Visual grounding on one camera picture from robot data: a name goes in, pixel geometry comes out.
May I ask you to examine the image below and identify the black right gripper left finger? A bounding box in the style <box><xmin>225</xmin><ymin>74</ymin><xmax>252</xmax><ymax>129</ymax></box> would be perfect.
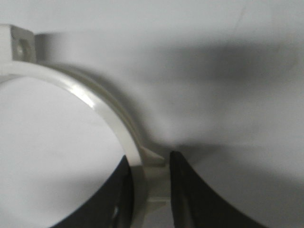
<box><xmin>54</xmin><ymin>156</ymin><xmax>134</xmax><ymax>228</ymax></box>

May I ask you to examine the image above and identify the white half pipe clamp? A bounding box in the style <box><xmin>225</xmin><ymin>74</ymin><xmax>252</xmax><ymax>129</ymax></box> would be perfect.
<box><xmin>0</xmin><ymin>24</ymin><xmax>170</xmax><ymax>228</ymax></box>

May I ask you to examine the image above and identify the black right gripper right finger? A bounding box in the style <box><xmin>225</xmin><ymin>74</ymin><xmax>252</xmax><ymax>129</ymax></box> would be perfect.
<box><xmin>170</xmin><ymin>151</ymin><xmax>264</xmax><ymax>228</ymax></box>

